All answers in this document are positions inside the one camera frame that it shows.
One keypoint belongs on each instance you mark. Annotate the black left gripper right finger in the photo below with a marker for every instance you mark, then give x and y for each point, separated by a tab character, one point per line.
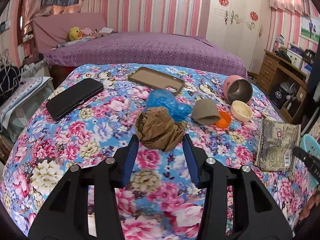
237	204

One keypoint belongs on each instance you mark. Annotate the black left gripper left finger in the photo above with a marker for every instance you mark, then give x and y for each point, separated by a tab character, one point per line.
64	214

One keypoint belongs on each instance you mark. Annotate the printed snack wrapper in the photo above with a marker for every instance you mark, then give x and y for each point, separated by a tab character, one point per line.
276	143

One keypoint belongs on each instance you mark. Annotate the brown paper ball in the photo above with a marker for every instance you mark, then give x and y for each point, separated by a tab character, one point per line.
157	130

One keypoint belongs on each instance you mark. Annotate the right hand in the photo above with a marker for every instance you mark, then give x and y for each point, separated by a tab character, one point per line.
312	202

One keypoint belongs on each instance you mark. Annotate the turquoise plastic basket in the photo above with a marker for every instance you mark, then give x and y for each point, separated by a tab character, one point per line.
310	145

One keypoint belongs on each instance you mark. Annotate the wooden desk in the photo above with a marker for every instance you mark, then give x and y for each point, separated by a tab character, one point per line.
284	85

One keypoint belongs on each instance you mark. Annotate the cream plastic cup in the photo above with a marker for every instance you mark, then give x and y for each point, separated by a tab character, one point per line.
241	111

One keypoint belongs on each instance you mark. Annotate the pink metal mug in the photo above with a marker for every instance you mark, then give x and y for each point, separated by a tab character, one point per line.
237	88

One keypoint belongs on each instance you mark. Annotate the black wallet case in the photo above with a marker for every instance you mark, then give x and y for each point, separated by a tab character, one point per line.
71	98

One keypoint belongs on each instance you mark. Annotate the cardboard tube roll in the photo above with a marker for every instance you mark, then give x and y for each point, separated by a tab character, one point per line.
205	112

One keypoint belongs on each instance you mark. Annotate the dotted storage box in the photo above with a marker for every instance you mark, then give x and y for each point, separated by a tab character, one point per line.
20	107

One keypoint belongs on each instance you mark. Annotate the black patterned bag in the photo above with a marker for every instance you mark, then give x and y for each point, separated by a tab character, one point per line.
10	77

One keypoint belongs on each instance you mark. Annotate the blue plastic bag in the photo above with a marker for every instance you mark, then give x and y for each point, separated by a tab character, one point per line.
163	98

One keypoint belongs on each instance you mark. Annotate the brown phone case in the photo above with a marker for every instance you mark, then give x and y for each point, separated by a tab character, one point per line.
156	80

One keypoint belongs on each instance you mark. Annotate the white wardrobe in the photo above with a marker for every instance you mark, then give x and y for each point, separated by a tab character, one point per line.
241	27

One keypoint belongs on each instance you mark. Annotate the purple dotted bed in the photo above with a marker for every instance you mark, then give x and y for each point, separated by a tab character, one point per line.
149	48

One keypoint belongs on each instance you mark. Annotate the yellow duck plush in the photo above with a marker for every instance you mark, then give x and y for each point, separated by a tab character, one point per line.
74	34

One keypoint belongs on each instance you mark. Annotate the pink headboard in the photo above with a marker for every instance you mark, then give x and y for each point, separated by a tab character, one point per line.
49	31

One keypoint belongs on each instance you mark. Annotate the small framed wall picture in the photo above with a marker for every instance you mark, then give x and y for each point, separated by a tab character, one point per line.
309	28

